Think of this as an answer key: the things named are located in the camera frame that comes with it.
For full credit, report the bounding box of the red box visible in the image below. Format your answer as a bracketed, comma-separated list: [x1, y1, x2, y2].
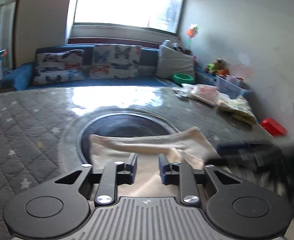
[260, 118, 287, 137]

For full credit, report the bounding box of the green plastic bowl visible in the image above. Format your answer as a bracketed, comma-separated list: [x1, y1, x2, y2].
[172, 73, 194, 86]

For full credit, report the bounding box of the teddy bear in vest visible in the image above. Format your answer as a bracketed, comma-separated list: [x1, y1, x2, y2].
[204, 59, 229, 77]

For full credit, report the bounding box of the colourful pinwheel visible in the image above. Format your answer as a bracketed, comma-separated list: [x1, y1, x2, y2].
[187, 24, 199, 50]

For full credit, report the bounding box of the grey pillow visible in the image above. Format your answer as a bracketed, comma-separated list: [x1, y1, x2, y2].
[156, 45, 195, 79]

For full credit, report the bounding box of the left butterfly cushion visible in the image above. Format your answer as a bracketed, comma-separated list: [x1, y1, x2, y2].
[33, 49, 85, 86]

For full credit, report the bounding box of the yellow patterned folded garment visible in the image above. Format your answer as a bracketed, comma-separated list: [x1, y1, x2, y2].
[216, 95, 257, 126]

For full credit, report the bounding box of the panda plush toy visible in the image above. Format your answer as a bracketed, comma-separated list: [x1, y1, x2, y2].
[162, 40, 184, 54]

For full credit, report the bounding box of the white crumpled cloth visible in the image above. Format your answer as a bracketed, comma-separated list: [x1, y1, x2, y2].
[173, 83, 197, 99]

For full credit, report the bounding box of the grey quilted star tablecloth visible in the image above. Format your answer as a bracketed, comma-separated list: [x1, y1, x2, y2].
[0, 86, 270, 239]

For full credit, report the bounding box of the blue sofa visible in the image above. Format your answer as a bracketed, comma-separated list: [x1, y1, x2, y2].
[0, 44, 218, 91]

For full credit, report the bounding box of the window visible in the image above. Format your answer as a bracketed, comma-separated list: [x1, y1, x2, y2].
[74, 0, 184, 33]

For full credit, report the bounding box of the butterfly cushion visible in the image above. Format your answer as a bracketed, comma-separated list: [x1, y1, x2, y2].
[33, 49, 85, 86]
[89, 44, 142, 79]

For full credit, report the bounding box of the right butterfly cushion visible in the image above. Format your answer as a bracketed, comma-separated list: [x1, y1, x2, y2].
[89, 44, 142, 79]

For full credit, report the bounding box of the cream long-sleeve shirt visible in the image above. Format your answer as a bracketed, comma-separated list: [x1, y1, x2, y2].
[88, 126, 220, 197]

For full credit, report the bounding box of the pink plastic package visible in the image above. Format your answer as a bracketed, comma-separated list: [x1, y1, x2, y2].
[190, 84, 220, 106]

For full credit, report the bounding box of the clear blue storage box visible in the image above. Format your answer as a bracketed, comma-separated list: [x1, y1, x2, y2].
[215, 76, 252, 99]

